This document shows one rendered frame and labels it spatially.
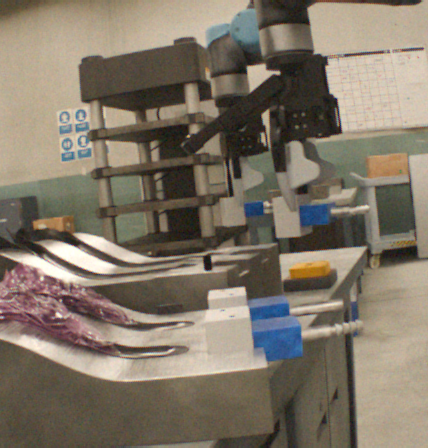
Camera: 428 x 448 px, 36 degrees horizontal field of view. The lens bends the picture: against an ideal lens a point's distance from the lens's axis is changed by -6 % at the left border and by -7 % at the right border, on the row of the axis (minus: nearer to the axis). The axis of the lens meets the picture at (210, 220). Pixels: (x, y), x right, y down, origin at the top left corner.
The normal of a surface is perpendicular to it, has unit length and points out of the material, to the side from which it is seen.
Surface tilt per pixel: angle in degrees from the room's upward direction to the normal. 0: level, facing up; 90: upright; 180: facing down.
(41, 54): 90
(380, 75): 90
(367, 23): 90
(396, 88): 90
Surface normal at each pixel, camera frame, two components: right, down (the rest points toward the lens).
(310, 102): -0.47, 0.11
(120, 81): -0.23, 0.07
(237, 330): -0.02, 0.06
